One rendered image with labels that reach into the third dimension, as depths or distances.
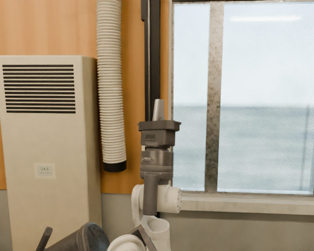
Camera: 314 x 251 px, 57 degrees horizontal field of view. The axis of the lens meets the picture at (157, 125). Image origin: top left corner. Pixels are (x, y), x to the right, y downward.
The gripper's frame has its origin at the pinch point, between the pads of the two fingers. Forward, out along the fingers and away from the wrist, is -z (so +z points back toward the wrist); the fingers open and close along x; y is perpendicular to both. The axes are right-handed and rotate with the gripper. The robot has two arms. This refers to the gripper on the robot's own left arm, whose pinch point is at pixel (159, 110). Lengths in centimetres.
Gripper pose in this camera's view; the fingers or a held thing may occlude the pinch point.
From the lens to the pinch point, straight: 77.9
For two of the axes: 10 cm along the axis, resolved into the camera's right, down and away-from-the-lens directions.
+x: 7.9, -0.4, -6.1
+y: -6.1, -1.2, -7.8
